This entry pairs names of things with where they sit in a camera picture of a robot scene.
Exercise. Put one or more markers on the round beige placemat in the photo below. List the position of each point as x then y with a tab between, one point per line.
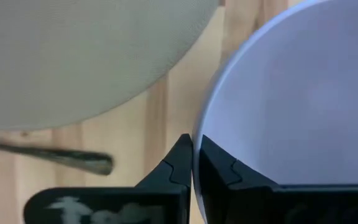
73	62

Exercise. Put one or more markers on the pale lilac bowl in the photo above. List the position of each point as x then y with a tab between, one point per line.
291	93

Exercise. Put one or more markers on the black fork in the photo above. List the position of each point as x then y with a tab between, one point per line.
73	158

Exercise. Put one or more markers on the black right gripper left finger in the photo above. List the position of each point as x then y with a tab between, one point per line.
166	199

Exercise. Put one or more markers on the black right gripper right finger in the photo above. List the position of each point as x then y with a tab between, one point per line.
228	199

